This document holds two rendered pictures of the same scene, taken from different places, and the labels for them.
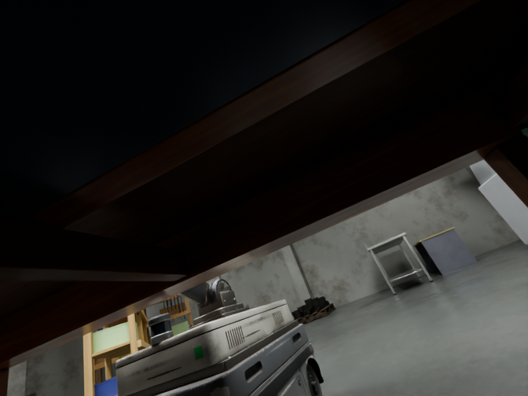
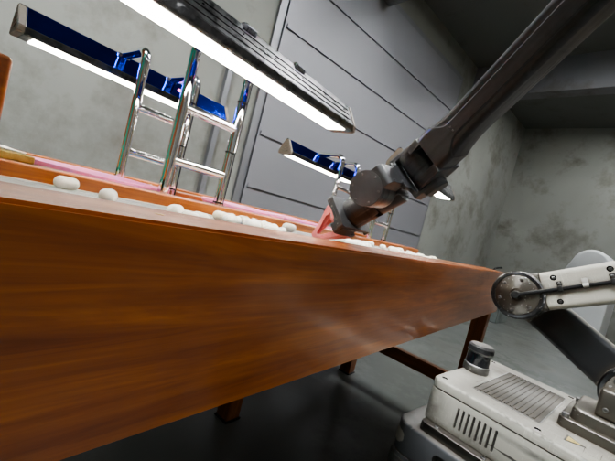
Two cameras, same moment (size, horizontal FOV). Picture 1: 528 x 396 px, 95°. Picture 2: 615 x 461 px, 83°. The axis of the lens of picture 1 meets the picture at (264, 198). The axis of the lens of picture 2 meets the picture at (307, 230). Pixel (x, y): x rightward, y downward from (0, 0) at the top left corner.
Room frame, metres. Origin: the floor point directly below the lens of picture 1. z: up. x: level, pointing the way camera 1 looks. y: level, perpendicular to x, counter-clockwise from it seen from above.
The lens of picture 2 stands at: (0.82, -0.68, 0.80)
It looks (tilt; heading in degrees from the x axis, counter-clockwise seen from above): 3 degrees down; 118
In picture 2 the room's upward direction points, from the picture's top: 15 degrees clockwise
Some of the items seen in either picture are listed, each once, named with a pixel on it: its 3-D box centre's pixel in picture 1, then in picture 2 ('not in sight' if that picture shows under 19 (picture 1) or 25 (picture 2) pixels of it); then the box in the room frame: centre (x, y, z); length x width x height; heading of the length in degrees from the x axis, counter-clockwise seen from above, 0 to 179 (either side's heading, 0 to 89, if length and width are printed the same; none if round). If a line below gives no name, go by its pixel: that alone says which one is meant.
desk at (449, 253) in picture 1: (441, 252); not in sight; (5.47, -2.96, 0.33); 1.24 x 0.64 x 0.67; 161
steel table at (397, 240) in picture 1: (395, 262); not in sight; (5.46, -2.04, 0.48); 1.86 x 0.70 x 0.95; 161
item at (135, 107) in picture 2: not in sight; (144, 136); (-0.14, -0.03, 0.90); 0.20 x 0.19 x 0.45; 80
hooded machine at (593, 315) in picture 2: not in sight; (583, 295); (2.08, 5.60, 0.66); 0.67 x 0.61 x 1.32; 162
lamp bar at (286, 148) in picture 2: not in sight; (324, 164); (-0.04, 0.94, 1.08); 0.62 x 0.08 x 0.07; 80
